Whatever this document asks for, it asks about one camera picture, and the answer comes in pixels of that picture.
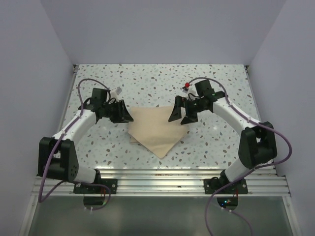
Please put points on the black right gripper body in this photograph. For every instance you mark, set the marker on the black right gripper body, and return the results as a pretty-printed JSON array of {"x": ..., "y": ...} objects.
[{"x": 195, "y": 106}]

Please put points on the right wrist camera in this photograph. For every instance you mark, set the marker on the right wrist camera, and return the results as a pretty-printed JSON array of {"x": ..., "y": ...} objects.
[{"x": 187, "y": 88}]

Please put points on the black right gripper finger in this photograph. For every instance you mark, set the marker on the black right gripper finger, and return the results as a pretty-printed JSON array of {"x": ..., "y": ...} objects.
[
  {"x": 188, "y": 120},
  {"x": 176, "y": 113}
]

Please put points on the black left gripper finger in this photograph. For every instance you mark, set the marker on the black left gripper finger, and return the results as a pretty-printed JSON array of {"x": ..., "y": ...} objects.
[
  {"x": 126, "y": 117},
  {"x": 120, "y": 120}
]

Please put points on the beige cloth drape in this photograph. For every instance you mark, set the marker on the beige cloth drape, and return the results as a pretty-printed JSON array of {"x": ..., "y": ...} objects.
[{"x": 151, "y": 129}]

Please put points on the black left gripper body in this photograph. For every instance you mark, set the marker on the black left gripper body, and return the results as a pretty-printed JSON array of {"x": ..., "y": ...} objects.
[{"x": 113, "y": 111}]

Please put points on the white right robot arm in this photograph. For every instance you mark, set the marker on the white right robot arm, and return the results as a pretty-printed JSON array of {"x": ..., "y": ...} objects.
[{"x": 257, "y": 140}]

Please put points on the aluminium rail frame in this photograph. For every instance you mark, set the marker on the aluminium rail frame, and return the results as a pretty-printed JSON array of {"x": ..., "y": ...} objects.
[{"x": 164, "y": 196}]

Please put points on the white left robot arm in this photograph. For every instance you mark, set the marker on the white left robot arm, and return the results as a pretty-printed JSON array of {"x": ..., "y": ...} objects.
[{"x": 57, "y": 155}]

